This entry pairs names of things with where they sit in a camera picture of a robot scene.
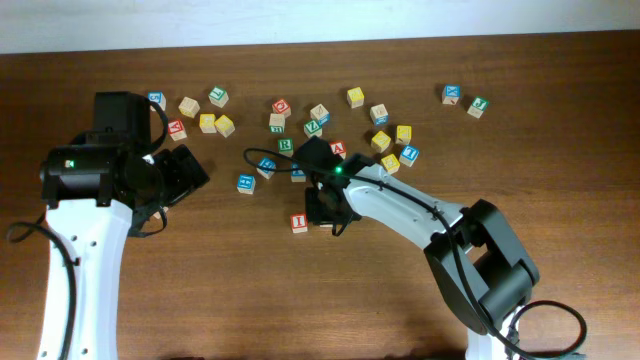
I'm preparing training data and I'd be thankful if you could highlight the blue S block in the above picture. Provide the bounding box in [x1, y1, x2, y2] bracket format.
[147, 91, 166, 111]

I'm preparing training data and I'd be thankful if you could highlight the blue H block lower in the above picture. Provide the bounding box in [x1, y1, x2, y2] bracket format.
[237, 174, 256, 195]

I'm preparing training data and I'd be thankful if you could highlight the red I block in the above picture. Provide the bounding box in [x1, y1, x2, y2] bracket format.
[290, 214, 308, 234]

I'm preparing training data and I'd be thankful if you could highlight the red A block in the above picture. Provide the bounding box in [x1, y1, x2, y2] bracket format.
[330, 141, 347, 159]

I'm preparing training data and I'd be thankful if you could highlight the red Q block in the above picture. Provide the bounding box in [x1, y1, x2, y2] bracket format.
[272, 98, 291, 118]

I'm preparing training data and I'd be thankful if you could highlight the green L block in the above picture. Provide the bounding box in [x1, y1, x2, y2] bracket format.
[208, 86, 229, 108]

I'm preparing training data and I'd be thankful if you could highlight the blue P block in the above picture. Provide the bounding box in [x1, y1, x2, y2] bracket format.
[291, 164, 306, 182]

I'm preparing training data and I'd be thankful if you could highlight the green Z block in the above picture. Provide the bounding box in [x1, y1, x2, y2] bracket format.
[303, 120, 322, 138]

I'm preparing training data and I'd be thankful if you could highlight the yellow block top centre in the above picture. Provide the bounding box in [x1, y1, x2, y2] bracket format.
[347, 87, 365, 109]

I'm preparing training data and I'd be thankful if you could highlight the yellow block left pair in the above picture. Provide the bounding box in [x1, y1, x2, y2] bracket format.
[199, 113, 217, 134]

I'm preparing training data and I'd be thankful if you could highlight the green-sided B block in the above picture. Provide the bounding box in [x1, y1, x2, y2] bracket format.
[269, 113, 286, 134]

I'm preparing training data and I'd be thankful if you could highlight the green J block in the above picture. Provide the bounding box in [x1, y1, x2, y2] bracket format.
[467, 97, 489, 119]

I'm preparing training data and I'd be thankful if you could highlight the yellow block diamond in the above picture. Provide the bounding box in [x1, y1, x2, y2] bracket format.
[371, 131, 391, 153]

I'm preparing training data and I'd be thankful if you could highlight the plain wooden block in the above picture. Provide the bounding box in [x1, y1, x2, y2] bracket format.
[178, 97, 200, 118]

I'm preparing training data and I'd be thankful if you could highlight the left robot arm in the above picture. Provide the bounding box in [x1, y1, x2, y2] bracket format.
[38, 92, 209, 359]

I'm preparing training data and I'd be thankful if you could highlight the plain blue-sided block right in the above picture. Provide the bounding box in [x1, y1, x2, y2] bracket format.
[370, 104, 389, 126]

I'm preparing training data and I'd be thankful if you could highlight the plain blue-sided block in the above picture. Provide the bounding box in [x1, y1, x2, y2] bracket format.
[370, 104, 389, 126]
[310, 104, 330, 126]

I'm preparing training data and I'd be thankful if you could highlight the green R block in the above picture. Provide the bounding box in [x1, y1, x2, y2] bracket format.
[277, 138, 294, 156]

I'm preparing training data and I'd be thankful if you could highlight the blue H block upper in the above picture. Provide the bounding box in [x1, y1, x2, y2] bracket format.
[256, 157, 276, 180]

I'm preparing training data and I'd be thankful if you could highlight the blue T block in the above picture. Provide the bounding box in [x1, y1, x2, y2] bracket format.
[399, 145, 420, 167]

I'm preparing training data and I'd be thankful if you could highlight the red Y block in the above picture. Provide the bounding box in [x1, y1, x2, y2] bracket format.
[168, 119, 187, 141]

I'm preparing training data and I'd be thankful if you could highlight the yellow block lower right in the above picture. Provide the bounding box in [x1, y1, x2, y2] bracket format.
[381, 154, 400, 174]

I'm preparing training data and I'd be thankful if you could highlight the yellow block right upper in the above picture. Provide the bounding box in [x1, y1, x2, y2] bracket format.
[395, 125, 412, 145]

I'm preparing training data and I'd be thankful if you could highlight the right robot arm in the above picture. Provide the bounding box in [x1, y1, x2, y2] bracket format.
[293, 137, 540, 359]

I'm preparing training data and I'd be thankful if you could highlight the yellow block right pair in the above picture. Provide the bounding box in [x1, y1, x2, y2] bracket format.
[214, 115, 235, 138]

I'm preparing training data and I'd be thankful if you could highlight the yellow block pair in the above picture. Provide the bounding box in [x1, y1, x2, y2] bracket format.
[214, 115, 235, 138]
[199, 113, 217, 134]

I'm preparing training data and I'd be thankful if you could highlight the blue h block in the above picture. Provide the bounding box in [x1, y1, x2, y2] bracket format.
[237, 174, 256, 195]
[256, 157, 276, 180]

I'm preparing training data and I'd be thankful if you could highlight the blue X block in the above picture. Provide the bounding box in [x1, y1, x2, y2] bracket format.
[442, 84, 461, 105]

